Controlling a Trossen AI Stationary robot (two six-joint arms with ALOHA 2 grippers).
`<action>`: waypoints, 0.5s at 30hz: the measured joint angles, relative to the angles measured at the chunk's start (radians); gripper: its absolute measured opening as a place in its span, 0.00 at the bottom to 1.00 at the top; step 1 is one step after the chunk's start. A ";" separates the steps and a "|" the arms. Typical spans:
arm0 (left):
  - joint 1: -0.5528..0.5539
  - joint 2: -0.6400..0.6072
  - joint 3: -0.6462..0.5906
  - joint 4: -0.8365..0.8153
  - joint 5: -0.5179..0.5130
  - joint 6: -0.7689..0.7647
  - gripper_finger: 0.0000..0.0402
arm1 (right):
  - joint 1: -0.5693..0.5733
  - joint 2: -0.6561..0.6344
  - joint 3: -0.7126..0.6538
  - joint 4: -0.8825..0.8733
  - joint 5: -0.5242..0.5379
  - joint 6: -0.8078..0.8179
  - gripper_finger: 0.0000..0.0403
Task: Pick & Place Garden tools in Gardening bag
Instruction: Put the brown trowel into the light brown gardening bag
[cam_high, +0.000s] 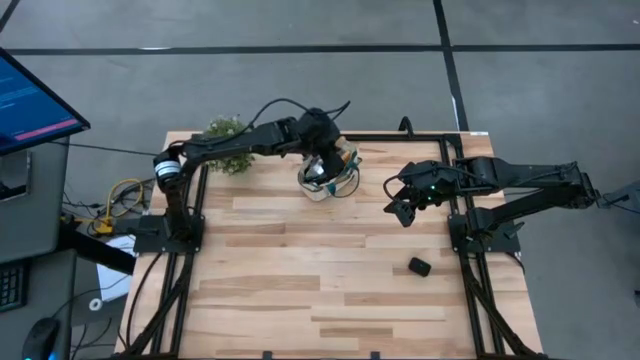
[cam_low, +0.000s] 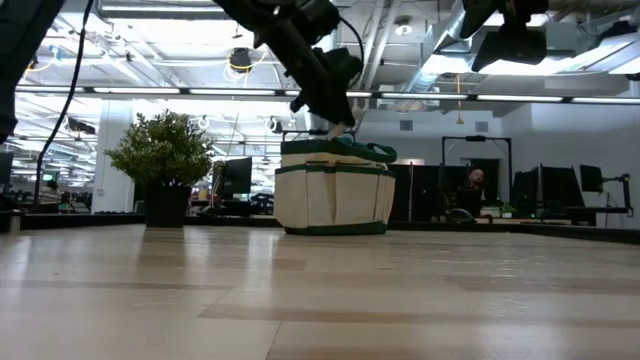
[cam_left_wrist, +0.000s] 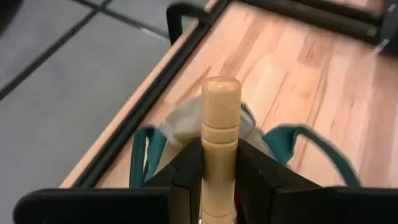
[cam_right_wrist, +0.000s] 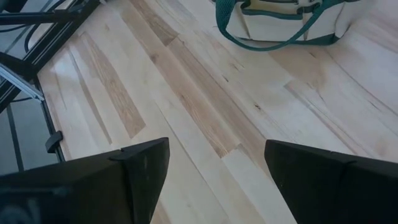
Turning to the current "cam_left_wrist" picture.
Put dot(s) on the black aluminium table frame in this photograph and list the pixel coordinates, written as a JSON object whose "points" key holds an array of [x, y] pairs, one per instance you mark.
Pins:
{"points": [[146, 101]]}

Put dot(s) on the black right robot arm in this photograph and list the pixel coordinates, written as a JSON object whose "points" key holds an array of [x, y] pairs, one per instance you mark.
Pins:
{"points": [[390, 25]]}

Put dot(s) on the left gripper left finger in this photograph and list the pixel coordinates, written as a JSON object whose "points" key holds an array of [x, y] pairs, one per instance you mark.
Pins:
{"points": [[180, 186]]}

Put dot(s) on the black arched bracket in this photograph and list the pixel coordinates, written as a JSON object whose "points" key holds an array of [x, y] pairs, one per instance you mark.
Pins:
{"points": [[172, 21]]}

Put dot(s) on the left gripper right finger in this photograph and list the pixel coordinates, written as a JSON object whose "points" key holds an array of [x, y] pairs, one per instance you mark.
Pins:
{"points": [[264, 186]]}

